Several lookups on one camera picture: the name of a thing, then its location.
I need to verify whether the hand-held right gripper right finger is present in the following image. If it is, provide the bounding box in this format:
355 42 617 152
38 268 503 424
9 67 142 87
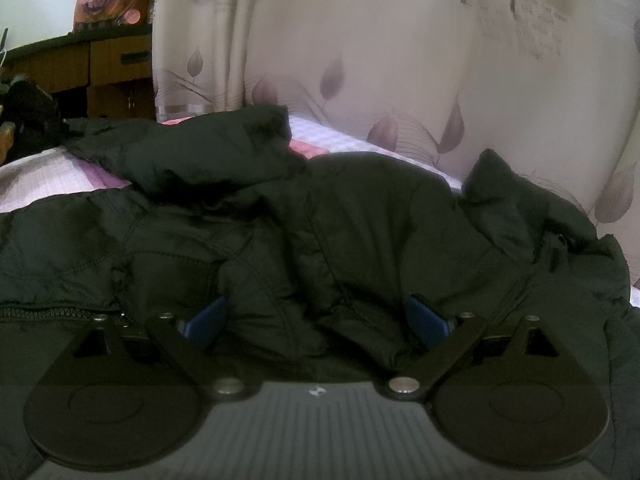
387 294 564 401

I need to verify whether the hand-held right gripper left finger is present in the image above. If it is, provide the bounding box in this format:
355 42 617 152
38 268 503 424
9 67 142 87
74 296 252 402

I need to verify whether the black padded jacket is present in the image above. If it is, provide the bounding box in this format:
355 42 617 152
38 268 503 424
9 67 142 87
0 104 640 480

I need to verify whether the wooden desk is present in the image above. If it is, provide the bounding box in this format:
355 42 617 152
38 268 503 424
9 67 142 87
0 25 157 123

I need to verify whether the pink checkered bed sheet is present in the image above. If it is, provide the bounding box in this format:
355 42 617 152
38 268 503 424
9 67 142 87
0 112 640 307

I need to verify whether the leaf print curtain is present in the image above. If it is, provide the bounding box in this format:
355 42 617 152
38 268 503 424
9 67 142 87
150 0 640 281

